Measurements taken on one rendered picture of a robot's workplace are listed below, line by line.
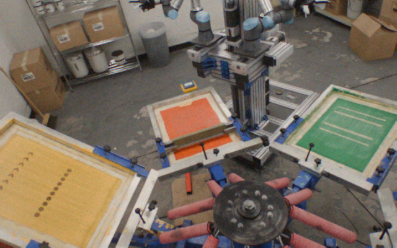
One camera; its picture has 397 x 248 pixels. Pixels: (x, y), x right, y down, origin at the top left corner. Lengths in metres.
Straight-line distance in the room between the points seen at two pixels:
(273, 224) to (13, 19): 4.99
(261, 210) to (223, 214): 0.15
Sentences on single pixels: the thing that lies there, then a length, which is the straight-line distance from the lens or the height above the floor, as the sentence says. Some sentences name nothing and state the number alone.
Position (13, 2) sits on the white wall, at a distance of 5.47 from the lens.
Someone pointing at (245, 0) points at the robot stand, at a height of 1.58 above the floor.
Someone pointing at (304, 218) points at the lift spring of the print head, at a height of 1.22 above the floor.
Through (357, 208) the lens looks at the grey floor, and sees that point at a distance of 2.96.
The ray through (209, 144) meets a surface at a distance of 2.04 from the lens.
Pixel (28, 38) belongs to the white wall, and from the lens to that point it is 5.61.
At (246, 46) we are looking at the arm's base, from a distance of 2.43.
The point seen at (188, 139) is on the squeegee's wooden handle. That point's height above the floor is 1.03.
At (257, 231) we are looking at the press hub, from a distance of 1.21.
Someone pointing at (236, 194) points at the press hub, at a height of 1.31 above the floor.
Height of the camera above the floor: 2.35
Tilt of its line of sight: 38 degrees down
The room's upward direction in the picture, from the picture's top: 12 degrees counter-clockwise
